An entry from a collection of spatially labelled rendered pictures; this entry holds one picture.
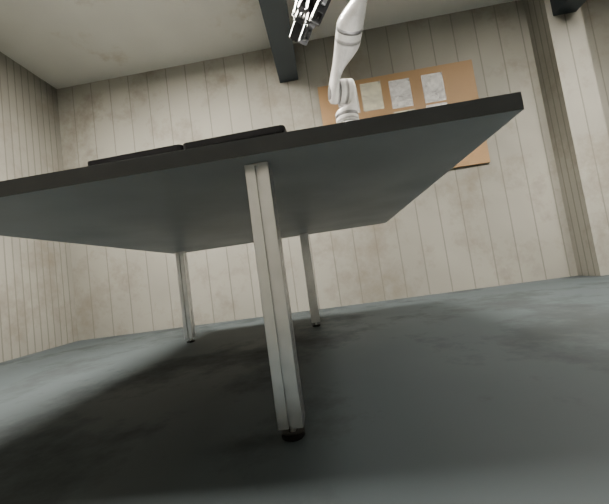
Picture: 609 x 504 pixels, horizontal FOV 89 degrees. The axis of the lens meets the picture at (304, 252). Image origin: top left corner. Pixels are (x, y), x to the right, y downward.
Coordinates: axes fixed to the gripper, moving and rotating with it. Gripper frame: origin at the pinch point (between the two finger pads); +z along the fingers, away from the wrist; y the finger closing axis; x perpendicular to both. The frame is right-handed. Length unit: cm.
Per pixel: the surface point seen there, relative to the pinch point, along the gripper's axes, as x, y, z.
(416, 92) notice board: 220, -184, -16
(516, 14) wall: 297, -193, -118
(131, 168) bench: -31, 7, 40
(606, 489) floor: 29, 92, 36
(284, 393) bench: 2, 54, 66
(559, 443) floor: 37, 86, 41
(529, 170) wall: 309, -83, 0
